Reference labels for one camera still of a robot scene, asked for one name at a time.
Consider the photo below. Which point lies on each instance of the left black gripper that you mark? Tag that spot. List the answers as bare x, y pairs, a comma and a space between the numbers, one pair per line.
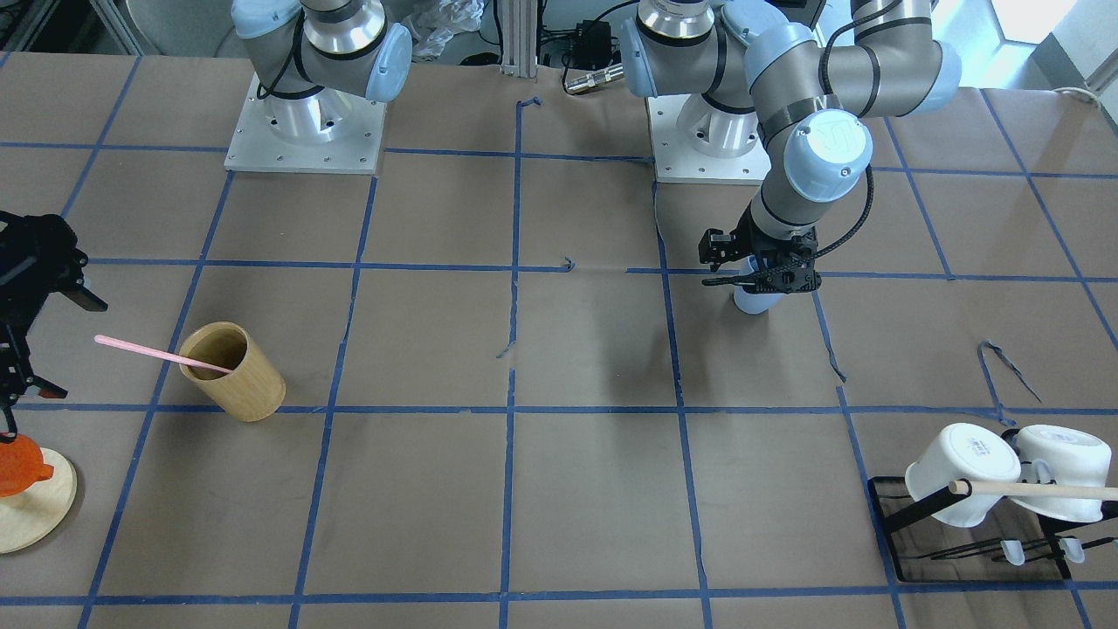
721, 245

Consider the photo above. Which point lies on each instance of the white mug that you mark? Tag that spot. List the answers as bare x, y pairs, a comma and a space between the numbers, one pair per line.
1068, 457
962, 451

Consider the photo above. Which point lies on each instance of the pink chopstick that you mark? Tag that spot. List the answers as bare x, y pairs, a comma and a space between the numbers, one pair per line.
132, 347

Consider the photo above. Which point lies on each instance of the orange plastic lid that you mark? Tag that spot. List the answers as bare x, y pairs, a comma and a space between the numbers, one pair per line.
22, 464

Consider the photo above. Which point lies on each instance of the light blue plastic cup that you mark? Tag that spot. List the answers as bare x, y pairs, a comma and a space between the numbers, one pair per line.
754, 304

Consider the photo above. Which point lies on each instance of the wooden rack rod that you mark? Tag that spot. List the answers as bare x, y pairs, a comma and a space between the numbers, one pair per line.
964, 487

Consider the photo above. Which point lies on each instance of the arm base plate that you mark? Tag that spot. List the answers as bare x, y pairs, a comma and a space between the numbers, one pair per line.
327, 133
694, 142

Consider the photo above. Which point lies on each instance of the silver cable connector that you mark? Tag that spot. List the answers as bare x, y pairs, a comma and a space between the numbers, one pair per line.
593, 80

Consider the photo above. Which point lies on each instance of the aluminium frame post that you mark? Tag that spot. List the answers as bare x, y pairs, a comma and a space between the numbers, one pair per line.
519, 37

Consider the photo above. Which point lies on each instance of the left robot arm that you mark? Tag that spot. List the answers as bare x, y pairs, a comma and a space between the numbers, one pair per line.
810, 101

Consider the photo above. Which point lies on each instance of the black power adapter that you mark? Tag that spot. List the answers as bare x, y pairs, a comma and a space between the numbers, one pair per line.
591, 46

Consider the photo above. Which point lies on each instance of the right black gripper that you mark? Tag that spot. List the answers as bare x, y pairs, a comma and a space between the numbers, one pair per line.
33, 255

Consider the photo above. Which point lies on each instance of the bamboo cylindrical holder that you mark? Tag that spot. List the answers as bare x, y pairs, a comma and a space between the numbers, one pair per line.
252, 389

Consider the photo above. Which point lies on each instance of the round wooden stand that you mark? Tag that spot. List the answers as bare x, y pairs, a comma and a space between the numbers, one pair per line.
31, 515

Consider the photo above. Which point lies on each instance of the black wire mug rack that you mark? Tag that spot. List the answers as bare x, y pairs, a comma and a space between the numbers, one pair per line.
948, 538

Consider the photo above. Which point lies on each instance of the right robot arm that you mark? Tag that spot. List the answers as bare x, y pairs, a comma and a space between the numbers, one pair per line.
323, 74

